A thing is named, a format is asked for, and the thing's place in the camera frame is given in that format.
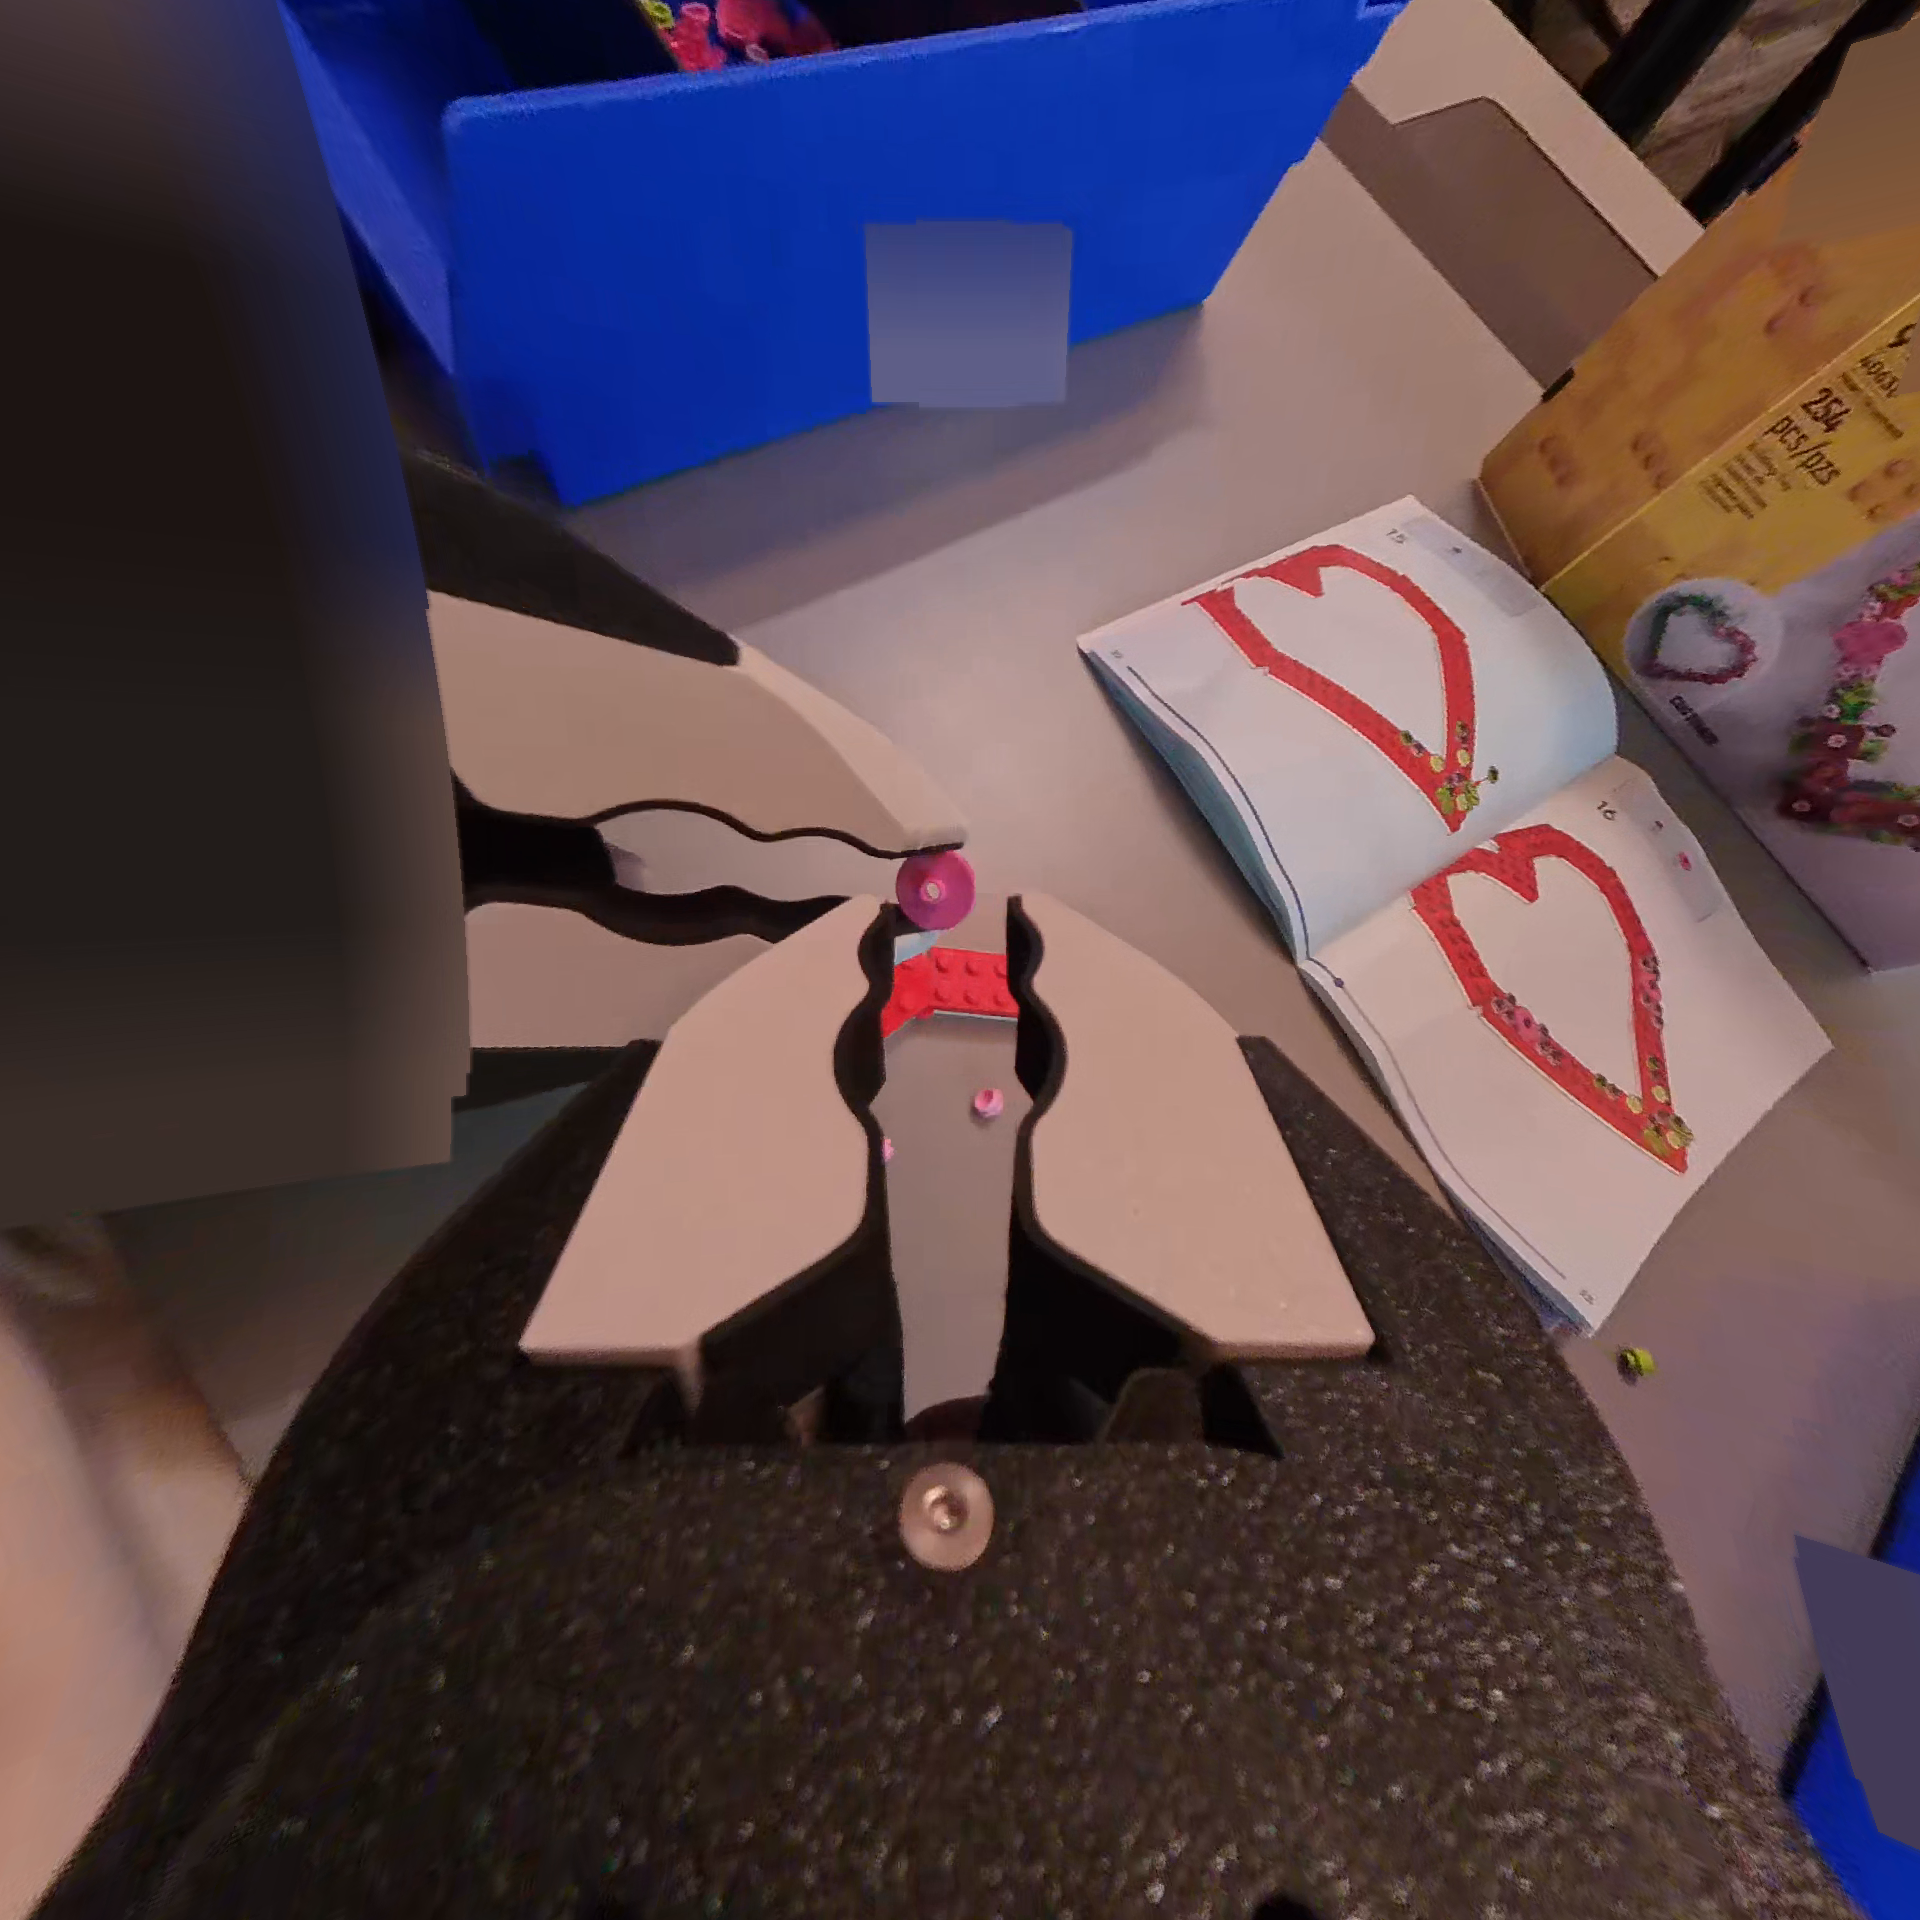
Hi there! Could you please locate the red brick heart frame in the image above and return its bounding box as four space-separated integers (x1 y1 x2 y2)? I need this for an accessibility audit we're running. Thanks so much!
883 945 1022 1040

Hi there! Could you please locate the yellow carton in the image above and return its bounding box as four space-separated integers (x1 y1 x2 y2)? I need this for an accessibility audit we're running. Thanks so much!
1476 150 1920 603

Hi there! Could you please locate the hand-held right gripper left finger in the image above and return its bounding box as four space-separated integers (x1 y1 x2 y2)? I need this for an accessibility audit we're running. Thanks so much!
517 895 890 1407

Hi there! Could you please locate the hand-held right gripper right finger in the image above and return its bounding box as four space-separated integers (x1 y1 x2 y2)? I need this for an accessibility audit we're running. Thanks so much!
1009 895 1378 1365

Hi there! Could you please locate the person's light clothing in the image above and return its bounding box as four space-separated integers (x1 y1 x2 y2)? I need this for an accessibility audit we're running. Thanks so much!
0 1223 250 1920

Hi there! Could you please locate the bag of pink pieces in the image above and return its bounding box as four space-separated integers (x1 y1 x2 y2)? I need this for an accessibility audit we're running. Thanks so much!
631 0 835 78

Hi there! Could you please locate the grey desk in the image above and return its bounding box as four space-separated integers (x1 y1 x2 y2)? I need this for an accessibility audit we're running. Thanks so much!
90 0 1920 1802

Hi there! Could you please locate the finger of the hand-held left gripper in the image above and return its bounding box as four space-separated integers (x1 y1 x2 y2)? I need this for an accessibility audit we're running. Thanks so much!
426 592 970 860
464 905 846 1056

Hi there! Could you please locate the instruction booklet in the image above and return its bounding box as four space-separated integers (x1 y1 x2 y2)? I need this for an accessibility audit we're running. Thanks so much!
1076 495 1836 1338

